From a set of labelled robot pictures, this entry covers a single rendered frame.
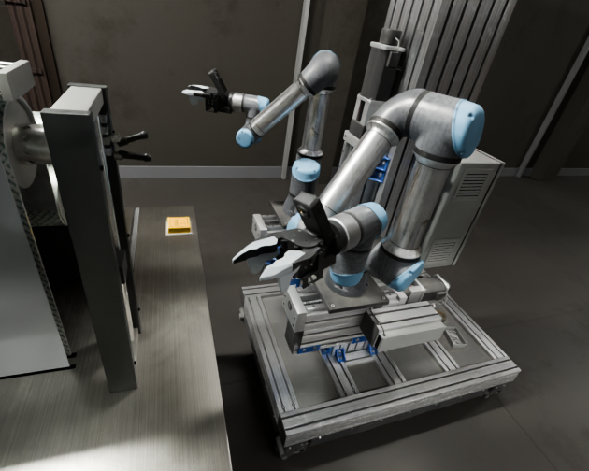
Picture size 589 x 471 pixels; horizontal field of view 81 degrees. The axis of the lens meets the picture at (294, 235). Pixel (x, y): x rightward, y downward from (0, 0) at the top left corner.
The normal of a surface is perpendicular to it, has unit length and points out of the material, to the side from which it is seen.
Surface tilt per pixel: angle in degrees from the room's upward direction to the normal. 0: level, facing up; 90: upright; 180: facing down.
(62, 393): 0
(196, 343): 0
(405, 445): 0
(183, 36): 90
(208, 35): 90
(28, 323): 90
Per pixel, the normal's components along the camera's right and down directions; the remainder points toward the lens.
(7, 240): 0.29, 0.55
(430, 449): 0.15, -0.83
